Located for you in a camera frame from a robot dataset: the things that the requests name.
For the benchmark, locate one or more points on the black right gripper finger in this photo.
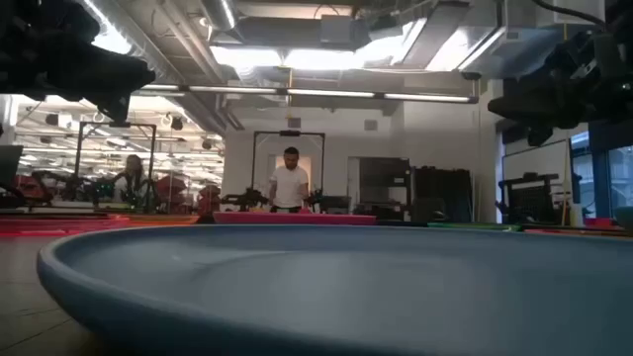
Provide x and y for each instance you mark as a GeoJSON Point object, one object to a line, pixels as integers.
{"type": "Point", "coordinates": [516, 108]}
{"type": "Point", "coordinates": [540, 136]}

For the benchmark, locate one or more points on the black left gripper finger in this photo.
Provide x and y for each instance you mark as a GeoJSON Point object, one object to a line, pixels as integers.
{"type": "Point", "coordinates": [131, 76]}
{"type": "Point", "coordinates": [115, 109]}

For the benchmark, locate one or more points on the green plastic plate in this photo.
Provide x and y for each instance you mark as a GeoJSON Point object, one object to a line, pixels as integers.
{"type": "Point", "coordinates": [470, 226]}

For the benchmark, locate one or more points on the red plastic plate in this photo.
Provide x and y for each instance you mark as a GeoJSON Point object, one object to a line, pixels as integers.
{"type": "Point", "coordinates": [49, 225]}

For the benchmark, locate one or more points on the blue plastic plate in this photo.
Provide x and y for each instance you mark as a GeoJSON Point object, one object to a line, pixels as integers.
{"type": "Point", "coordinates": [316, 296]}

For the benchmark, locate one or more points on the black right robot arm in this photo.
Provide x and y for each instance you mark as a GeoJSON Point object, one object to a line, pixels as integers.
{"type": "Point", "coordinates": [620, 22]}

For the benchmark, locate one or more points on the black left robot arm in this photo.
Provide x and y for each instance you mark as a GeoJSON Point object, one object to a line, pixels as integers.
{"type": "Point", "coordinates": [44, 22]}

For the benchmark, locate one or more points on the black wheeled cart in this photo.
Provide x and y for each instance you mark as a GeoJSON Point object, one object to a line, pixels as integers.
{"type": "Point", "coordinates": [531, 200]}

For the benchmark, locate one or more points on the person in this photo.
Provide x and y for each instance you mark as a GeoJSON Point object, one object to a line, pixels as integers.
{"type": "Point", "coordinates": [289, 183]}
{"type": "Point", "coordinates": [132, 180]}

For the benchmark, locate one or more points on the white cylinder container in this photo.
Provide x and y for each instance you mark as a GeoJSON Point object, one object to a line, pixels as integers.
{"type": "Point", "coordinates": [576, 215]}

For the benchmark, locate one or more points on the red chair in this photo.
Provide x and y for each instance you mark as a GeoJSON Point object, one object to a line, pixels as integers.
{"type": "Point", "coordinates": [208, 198]}
{"type": "Point", "coordinates": [170, 190]}

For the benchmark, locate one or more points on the dark computer monitor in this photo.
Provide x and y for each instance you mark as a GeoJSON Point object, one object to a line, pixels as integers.
{"type": "Point", "coordinates": [10, 163]}

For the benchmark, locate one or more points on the red tray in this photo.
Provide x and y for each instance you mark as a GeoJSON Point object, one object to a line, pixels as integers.
{"type": "Point", "coordinates": [601, 222]}

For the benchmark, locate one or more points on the black upright panels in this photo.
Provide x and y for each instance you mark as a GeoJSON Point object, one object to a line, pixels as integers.
{"type": "Point", "coordinates": [442, 190]}

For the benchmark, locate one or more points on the black shelf cabinet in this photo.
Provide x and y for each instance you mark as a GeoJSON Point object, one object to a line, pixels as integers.
{"type": "Point", "coordinates": [383, 185]}

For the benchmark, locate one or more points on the grey ceiling air unit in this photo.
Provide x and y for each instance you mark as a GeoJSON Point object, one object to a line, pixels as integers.
{"type": "Point", "coordinates": [343, 32]}

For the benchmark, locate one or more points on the long ceiling light fixture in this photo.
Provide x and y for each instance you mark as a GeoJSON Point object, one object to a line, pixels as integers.
{"type": "Point", "coordinates": [326, 93]}

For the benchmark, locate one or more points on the rectangular silver air duct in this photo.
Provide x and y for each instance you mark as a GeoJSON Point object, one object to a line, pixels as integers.
{"type": "Point", "coordinates": [494, 49]}

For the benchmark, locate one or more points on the black gantry frame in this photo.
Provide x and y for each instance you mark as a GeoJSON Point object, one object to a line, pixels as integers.
{"type": "Point", "coordinates": [253, 163]}
{"type": "Point", "coordinates": [151, 163]}

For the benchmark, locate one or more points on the round silver air duct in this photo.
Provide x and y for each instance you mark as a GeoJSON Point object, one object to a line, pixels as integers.
{"type": "Point", "coordinates": [217, 12]}

